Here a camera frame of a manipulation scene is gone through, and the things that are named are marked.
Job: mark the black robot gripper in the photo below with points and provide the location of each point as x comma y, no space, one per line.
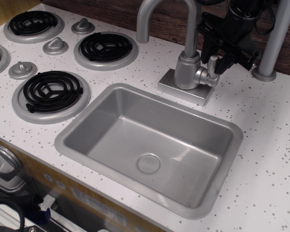
232,35

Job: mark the silver faucet lever handle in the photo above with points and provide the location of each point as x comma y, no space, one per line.
211,71

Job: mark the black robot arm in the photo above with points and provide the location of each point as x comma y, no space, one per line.
251,5

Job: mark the grey vertical support pole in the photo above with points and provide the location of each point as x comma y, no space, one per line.
265,71

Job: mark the silver toy faucet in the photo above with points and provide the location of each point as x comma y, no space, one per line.
189,81

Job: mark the grey toy sink basin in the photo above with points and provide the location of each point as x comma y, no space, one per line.
174,155

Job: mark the back right stove burner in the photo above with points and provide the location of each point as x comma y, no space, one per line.
105,51

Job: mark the grey stove knob top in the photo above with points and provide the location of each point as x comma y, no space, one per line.
82,27

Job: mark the grey stove knob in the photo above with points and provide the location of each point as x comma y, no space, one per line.
82,27
22,70
55,47

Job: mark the grey stove knob middle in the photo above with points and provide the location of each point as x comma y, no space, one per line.
55,47

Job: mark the front right stove burner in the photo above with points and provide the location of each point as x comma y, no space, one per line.
51,97

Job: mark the back left stove burner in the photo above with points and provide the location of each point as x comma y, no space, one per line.
33,27

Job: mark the grey stove knob lower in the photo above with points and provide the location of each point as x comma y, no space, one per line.
22,70

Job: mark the grey round oven dial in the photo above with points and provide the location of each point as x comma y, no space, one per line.
10,165

